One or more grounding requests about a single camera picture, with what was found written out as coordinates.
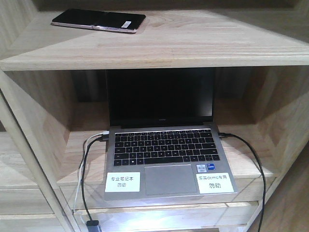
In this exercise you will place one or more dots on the black foldable smartphone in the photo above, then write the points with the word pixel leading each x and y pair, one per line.
pixel 98 20

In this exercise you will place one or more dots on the grey laptop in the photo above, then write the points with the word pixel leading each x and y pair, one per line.
pixel 163 141

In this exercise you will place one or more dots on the light wooden shelf unit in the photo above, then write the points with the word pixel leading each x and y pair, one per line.
pixel 262 45

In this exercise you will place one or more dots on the grey usb hub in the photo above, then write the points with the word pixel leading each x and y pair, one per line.
pixel 93 226

